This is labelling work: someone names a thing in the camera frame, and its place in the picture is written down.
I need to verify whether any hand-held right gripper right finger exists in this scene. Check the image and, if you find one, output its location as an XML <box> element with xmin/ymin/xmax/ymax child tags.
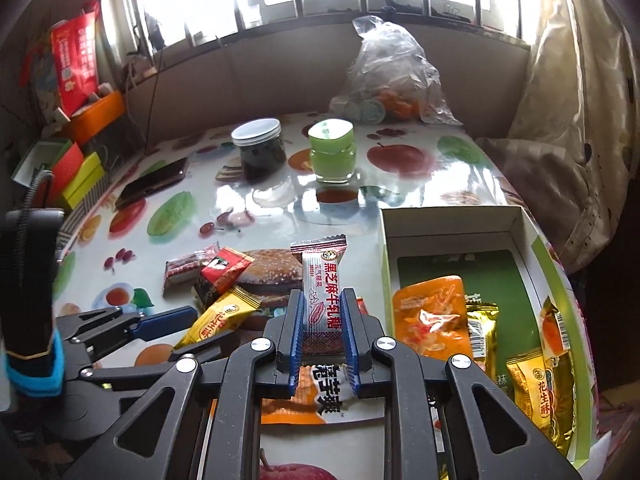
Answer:
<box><xmin>345</xmin><ymin>287</ymin><xmax>583</xmax><ymax>480</ymax></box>

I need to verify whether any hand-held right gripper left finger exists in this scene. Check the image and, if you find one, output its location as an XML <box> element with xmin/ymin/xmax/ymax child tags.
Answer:
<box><xmin>70</xmin><ymin>287</ymin><xmax>307</xmax><ymax>480</ymax></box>

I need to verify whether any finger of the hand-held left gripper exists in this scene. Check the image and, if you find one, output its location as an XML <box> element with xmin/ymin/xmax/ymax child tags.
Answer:
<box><xmin>55</xmin><ymin>306</ymin><xmax>199</xmax><ymax>357</ymax></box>
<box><xmin>75</xmin><ymin>331</ymin><xmax>261</xmax><ymax>384</ymax></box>

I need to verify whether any gold peanut snack packet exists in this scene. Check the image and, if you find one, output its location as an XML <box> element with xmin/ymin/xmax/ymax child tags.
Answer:
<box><xmin>506</xmin><ymin>347</ymin><xmax>573</xmax><ymax>453</ymax></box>
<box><xmin>172</xmin><ymin>285</ymin><xmax>262</xmax><ymax>351</ymax></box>

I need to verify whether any dark red snack packet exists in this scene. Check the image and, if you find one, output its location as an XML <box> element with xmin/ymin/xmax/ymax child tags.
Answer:
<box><xmin>164</xmin><ymin>242</ymin><xmax>221</xmax><ymax>288</ymax></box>

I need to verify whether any white nougat candy packet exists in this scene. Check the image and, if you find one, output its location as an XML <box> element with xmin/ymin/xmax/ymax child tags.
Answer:
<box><xmin>290</xmin><ymin>233</ymin><xmax>348</xmax><ymax>361</ymax></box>

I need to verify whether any large orange snack packet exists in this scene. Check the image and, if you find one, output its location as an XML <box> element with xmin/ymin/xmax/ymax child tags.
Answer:
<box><xmin>210</xmin><ymin>355</ymin><xmax>391</xmax><ymax>426</ymax></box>

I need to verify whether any red and black snack packet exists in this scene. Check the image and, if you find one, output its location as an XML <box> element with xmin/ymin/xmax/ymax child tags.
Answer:
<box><xmin>192</xmin><ymin>246</ymin><xmax>255</xmax><ymax>306</ymax></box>

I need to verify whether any small orange snack packet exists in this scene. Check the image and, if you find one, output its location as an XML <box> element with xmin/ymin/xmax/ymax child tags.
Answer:
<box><xmin>391</xmin><ymin>275</ymin><xmax>473</xmax><ymax>361</ymax></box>

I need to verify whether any slim gold snack packet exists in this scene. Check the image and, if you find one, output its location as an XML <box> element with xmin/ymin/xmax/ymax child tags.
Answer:
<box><xmin>465</xmin><ymin>300</ymin><xmax>501</xmax><ymax>371</ymax></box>

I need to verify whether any green cardboard box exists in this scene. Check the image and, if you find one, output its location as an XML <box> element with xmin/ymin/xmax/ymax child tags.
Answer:
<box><xmin>380</xmin><ymin>204</ymin><xmax>601</xmax><ymax>471</ymax></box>

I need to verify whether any yellow-green box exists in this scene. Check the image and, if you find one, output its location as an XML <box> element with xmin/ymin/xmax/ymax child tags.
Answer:
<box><xmin>62</xmin><ymin>152</ymin><xmax>106</xmax><ymax>211</ymax></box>

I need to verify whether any green and white open box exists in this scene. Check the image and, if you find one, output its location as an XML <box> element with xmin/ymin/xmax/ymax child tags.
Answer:
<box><xmin>11</xmin><ymin>139</ymin><xmax>73</xmax><ymax>186</ymax></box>

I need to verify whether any fruit print tablecloth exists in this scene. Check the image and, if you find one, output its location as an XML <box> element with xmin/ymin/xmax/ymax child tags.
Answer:
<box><xmin>50</xmin><ymin>110</ymin><xmax>551</xmax><ymax>480</ymax></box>

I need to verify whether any black smartphone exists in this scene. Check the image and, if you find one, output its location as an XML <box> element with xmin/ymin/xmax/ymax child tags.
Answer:
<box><xmin>116</xmin><ymin>157</ymin><xmax>190</xmax><ymax>208</ymax></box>

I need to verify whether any orange box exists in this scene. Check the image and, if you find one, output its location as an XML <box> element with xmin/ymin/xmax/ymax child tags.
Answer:
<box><xmin>65</xmin><ymin>91</ymin><xmax>126</xmax><ymax>146</ymax></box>

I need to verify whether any clear jar with dark contents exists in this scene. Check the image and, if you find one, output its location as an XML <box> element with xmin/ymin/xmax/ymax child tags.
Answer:
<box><xmin>231</xmin><ymin>118</ymin><xmax>287</xmax><ymax>183</ymax></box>

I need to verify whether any glass jar with green lid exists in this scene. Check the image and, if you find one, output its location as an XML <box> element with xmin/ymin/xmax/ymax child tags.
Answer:
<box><xmin>307</xmin><ymin>120</ymin><xmax>353</xmax><ymax>183</ymax></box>

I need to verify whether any red upright package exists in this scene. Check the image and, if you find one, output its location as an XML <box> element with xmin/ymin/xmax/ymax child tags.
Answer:
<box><xmin>50</xmin><ymin>2</ymin><xmax>101</xmax><ymax>116</ymax></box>

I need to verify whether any clear plastic bag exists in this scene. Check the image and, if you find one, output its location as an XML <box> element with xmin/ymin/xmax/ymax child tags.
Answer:
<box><xmin>330</xmin><ymin>15</ymin><xmax>463</xmax><ymax>126</ymax></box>

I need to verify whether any brown wooden cabinet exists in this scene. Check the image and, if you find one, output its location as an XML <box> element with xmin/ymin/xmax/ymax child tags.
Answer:
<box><xmin>595</xmin><ymin>10</ymin><xmax>640</xmax><ymax>391</ymax></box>

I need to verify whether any cream patterned curtain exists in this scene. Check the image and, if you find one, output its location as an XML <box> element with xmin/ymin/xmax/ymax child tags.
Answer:
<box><xmin>475</xmin><ymin>0</ymin><xmax>631</xmax><ymax>273</ymax></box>

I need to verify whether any black cable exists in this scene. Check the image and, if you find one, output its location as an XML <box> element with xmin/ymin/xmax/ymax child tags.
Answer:
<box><xmin>144</xmin><ymin>10</ymin><xmax>166</xmax><ymax>153</ymax></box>

